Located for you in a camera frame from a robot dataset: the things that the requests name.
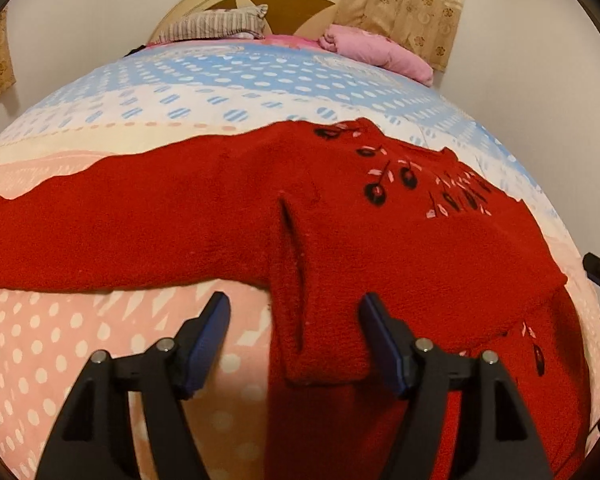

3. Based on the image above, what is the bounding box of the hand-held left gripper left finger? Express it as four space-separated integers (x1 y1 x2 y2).
35 292 231 480

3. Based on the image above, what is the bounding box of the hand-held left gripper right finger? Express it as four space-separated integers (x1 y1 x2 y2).
358 294 553 480

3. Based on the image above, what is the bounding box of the red knitted sweater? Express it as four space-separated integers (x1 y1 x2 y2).
0 117 598 480

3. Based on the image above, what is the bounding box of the dotted pastel bed sheet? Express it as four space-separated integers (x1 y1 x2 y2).
0 40 600 480

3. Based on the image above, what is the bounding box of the pink pillow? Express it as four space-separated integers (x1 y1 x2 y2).
317 23 435 87

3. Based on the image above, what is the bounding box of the striped grey pillow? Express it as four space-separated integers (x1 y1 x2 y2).
157 4 270 43

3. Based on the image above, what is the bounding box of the cream wooden headboard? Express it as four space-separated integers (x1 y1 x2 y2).
147 0 353 46

